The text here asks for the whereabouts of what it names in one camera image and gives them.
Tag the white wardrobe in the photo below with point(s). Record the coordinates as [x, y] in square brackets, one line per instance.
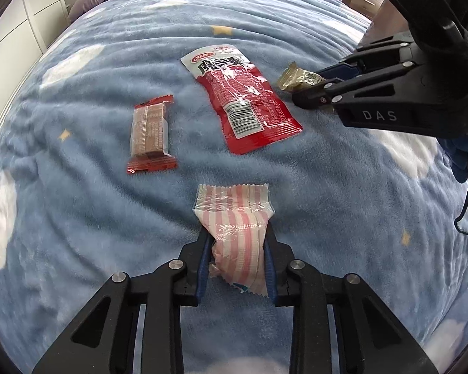
[15, 27]

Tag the small tan candy packet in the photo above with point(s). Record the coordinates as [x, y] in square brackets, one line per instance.
[296, 79]

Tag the pink striped snack packet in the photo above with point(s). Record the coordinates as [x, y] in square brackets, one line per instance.
[238, 233]

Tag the red and white snack packet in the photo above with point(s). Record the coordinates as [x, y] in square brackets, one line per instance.
[241, 97]

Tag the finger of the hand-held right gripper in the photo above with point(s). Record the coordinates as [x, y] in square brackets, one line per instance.
[343, 71]
[316, 97]

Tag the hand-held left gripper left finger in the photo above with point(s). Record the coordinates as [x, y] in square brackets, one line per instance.
[204, 265]

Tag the small red wafer bar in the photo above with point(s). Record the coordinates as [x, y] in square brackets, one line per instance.
[150, 132]

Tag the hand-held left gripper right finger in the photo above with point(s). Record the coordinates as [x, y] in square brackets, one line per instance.
[269, 272]

